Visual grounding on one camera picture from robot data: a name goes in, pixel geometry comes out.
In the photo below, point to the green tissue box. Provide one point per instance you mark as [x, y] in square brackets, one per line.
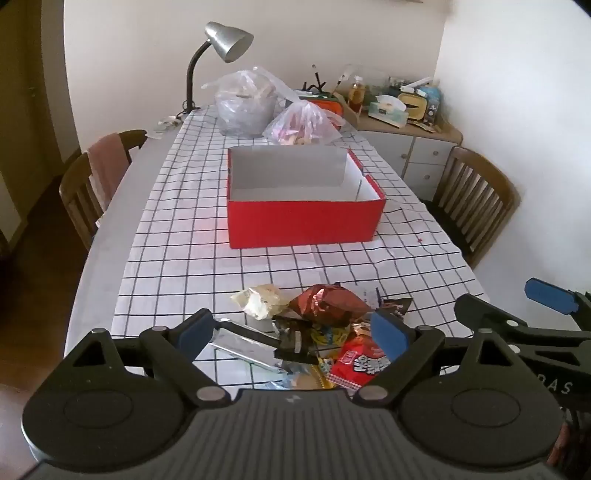
[388, 110]

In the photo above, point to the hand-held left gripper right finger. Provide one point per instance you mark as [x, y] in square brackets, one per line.
[390, 333]

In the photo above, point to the white sideboard cabinet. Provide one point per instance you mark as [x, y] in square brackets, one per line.
[425, 152]

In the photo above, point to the pink towel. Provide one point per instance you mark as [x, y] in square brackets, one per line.
[108, 166]

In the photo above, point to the silver packet with black end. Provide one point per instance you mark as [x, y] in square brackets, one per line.
[244, 344]

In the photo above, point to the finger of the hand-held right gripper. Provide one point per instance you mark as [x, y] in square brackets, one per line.
[551, 295]
[531, 330]

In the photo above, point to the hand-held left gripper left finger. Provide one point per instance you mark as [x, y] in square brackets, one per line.
[194, 331]

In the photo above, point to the orange case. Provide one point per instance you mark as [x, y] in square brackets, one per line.
[330, 107]

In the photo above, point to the amber liquid bottle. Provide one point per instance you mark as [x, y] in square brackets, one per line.
[356, 94]

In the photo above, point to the dark brown small packet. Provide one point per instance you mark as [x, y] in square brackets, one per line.
[397, 307]

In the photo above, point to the small clutter beside lamp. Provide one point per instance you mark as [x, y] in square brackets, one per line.
[166, 122]

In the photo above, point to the wooden chair with towel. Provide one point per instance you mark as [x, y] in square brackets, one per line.
[76, 194]

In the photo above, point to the bare wooden chair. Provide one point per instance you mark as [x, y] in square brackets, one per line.
[475, 198]

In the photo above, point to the red cardboard box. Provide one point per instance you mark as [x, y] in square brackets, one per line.
[300, 221]

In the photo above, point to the brown foil snack packet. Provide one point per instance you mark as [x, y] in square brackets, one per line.
[330, 304]

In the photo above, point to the brushes in holder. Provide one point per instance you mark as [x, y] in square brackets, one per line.
[316, 85]

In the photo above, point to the red snack packet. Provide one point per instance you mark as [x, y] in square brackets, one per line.
[358, 364]

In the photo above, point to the silver desk lamp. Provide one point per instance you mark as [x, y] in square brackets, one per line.
[228, 41]

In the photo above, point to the yellow cartoon snack packet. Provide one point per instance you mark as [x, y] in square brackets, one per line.
[330, 334]

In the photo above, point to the white checked tablecloth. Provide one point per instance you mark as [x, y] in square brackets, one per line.
[184, 240]

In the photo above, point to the large clear plastic bag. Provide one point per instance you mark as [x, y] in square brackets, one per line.
[242, 106]

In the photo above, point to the clear bag with pink contents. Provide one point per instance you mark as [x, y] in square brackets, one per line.
[300, 127]

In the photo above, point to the cream snack packet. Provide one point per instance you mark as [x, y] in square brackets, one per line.
[261, 300]

